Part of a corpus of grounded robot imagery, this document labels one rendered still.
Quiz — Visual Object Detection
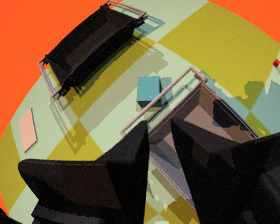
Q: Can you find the pink flat rectangular panel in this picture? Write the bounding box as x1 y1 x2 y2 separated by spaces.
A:
19 108 37 152

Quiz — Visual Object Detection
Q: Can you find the small teal block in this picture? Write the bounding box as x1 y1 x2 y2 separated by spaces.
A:
136 76 161 108

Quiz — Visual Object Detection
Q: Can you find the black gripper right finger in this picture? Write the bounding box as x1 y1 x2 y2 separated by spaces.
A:
171 117 280 224

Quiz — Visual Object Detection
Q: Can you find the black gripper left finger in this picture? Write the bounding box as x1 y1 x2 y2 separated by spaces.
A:
17 121 150 224

